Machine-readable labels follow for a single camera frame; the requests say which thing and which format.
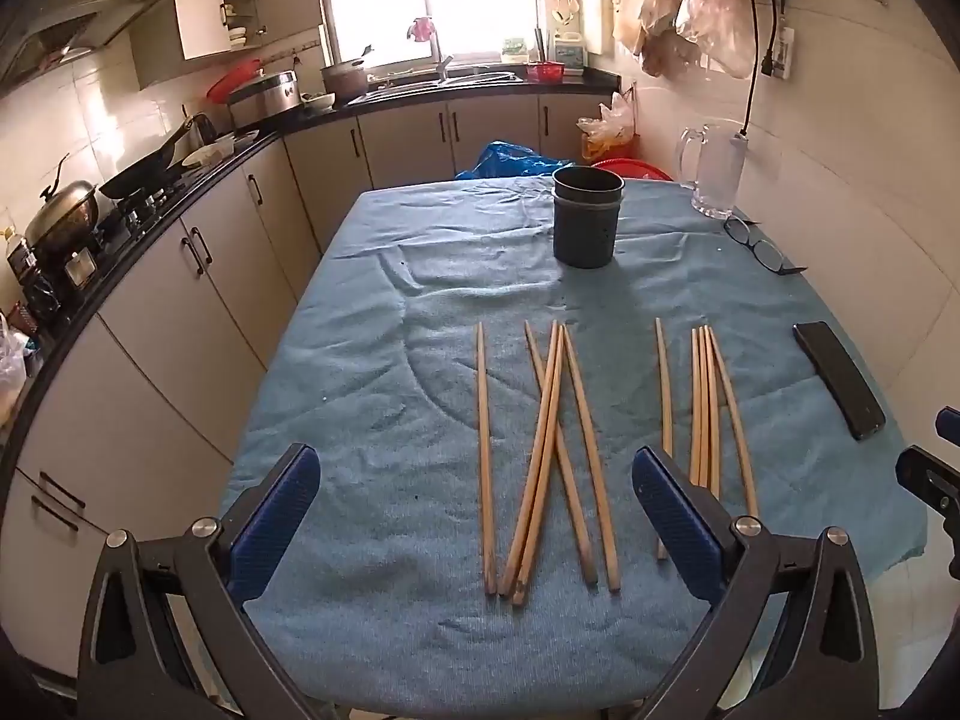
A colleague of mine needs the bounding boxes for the kitchen window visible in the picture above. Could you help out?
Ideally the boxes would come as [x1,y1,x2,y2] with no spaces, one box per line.
[313,0,542,70]

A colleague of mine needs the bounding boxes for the white detergent bottle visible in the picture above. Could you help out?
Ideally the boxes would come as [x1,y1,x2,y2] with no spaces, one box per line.
[550,29,587,75]

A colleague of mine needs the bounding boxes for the wooden chopstick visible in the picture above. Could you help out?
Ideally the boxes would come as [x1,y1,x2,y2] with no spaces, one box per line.
[562,325,623,593]
[709,328,760,521]
[689,327,701,487]
[499,320,561,599]
[523,320,600,587]
[705,325,722,500]
[697,325,710,489]
[654,317,675,563]
[475,322,498,597]
[511,323,566,608]

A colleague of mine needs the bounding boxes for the black smartphone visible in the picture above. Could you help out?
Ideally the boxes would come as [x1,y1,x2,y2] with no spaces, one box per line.
[793,320,888,443]

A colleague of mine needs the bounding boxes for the red plastic basin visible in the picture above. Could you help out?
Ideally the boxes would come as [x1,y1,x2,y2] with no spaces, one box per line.
[591,157,675,183]

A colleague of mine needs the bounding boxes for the beige upper kitchen cabinet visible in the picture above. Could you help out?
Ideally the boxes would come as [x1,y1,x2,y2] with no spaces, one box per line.
[131,0,316,91]

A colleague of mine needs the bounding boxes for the black power cable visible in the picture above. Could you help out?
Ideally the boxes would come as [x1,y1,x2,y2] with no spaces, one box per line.
[741,0,779,140]

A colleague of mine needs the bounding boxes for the black frying pan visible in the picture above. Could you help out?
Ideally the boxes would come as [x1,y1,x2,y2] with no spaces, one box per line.
[99,118,194,200]

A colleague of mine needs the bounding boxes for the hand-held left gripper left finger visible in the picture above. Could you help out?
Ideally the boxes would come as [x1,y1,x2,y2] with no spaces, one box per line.
[75,442,338,720]

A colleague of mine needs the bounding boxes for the black kitchen countertop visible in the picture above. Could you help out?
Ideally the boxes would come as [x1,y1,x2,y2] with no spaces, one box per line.
[0,67,623,466]

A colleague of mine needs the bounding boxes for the blue table cloth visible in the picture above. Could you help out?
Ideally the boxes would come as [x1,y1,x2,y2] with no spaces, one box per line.
[216,175,929,715]

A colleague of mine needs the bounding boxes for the gas stove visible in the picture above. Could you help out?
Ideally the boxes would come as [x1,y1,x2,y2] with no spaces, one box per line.
[96,178,190,237]

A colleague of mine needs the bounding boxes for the dark grey chopstick holder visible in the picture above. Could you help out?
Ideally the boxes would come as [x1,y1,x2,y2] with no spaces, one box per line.
[552,166,626,270]

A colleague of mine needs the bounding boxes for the brown cooking pot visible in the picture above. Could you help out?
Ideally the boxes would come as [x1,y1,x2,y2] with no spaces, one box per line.
[320,58,371,103]

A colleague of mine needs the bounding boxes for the orange plastic bag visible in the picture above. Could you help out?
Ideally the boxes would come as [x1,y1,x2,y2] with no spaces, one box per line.
[575,89,639,163]

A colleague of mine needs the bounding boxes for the blue plastic bag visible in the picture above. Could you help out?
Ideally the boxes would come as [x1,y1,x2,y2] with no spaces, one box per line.
[453,140,575,182]

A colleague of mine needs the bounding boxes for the red plastic lid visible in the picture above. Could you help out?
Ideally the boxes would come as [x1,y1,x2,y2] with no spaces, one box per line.
[205,58,266,105]

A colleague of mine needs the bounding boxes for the steel wok with lid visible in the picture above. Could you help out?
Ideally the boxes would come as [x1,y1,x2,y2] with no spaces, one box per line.
[24,178,101,254]

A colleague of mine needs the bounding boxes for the clear glass pitcher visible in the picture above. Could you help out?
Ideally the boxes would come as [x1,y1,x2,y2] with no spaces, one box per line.
[676,121,749,221]

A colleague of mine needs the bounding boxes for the white plate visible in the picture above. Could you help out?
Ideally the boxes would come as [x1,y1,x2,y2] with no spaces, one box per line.
[181,137,238,170]

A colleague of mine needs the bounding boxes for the steel rice cooker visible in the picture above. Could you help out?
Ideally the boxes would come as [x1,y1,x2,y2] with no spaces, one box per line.
[226,69,302,129]

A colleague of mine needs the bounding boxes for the range hood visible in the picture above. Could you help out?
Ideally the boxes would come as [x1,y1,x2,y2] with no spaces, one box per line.
[0,0,194,85]

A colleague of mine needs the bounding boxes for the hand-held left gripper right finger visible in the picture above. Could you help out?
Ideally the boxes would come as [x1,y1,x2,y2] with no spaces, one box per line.
[632,446,884,720]

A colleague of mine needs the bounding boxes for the beige lower kitchen cabinets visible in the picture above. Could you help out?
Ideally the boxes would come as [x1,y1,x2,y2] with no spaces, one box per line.
[0,94,623,695]

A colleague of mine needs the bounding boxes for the hanging plastic bags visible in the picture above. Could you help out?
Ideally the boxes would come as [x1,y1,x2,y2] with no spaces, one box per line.
[612,0,797,81]

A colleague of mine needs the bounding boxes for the black eyeglasses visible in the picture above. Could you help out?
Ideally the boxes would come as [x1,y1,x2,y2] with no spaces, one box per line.
[723,215,808,277]

